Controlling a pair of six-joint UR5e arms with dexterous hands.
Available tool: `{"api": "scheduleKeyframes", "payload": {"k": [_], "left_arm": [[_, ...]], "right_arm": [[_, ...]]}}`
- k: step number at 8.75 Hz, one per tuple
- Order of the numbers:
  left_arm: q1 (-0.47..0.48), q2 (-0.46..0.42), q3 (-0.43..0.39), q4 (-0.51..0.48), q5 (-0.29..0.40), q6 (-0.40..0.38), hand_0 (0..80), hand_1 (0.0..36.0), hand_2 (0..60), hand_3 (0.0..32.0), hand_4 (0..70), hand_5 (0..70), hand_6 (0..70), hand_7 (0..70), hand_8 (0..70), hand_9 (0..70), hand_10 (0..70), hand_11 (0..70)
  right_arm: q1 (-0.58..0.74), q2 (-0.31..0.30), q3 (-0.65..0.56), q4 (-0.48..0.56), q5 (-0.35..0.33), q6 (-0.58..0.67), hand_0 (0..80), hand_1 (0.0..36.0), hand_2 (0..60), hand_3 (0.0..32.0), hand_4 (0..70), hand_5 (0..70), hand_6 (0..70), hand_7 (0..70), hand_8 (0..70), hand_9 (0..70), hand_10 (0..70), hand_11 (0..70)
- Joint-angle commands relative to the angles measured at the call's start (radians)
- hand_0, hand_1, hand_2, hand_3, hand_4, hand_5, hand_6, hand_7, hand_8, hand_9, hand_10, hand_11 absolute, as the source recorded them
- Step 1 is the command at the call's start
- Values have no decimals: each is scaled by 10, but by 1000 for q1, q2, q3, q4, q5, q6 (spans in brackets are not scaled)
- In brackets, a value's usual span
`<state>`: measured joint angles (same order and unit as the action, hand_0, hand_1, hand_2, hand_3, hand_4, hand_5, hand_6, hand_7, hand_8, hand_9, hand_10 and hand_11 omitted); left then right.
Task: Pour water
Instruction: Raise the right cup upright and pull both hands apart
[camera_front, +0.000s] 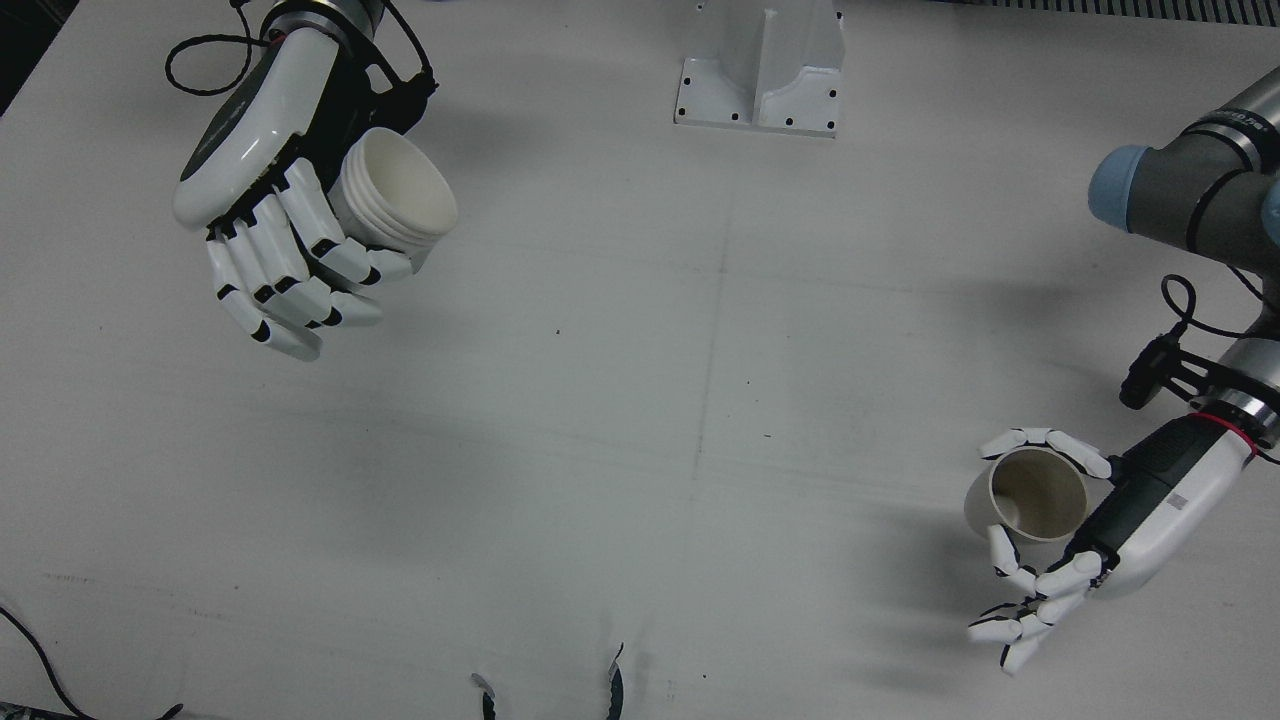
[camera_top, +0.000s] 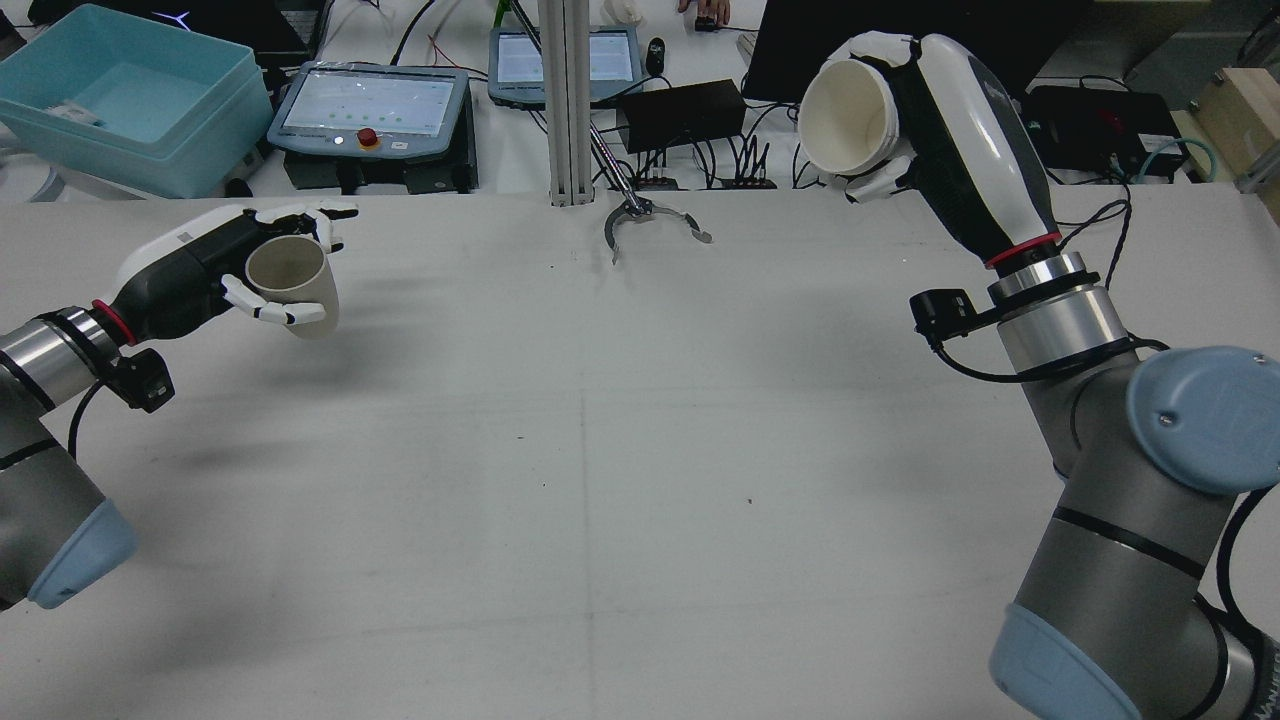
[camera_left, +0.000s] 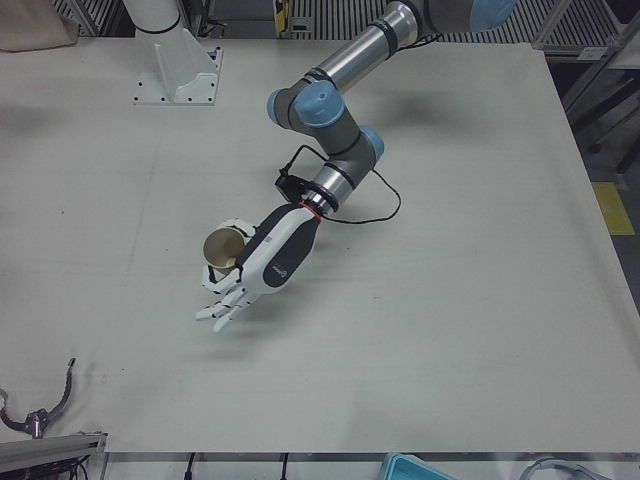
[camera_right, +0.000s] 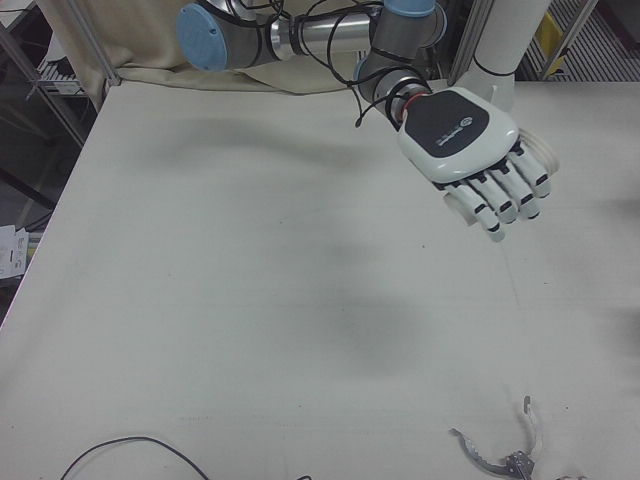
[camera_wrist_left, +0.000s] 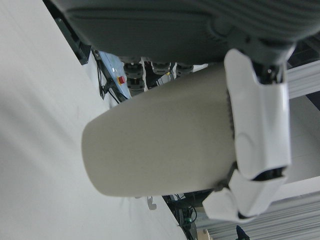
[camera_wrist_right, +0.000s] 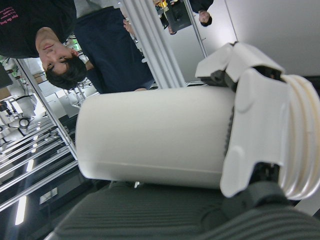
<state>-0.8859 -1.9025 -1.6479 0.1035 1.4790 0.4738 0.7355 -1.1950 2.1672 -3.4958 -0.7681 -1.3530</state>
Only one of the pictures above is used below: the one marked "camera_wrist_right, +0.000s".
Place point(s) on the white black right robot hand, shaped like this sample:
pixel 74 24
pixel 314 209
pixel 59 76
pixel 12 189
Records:
pixel 260 125

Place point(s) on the cream paper cup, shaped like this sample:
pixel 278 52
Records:
pixel 150 135

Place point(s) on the distant person in dark clothes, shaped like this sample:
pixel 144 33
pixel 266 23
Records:
pixel 206 18

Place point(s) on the person in navy shirt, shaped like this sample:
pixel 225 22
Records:
pixel 112 55

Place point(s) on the person in black printed shirt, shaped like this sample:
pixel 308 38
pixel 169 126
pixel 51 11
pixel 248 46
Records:
pixel 57 57

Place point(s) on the wide aluminium post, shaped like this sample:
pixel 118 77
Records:
pixel 155 50

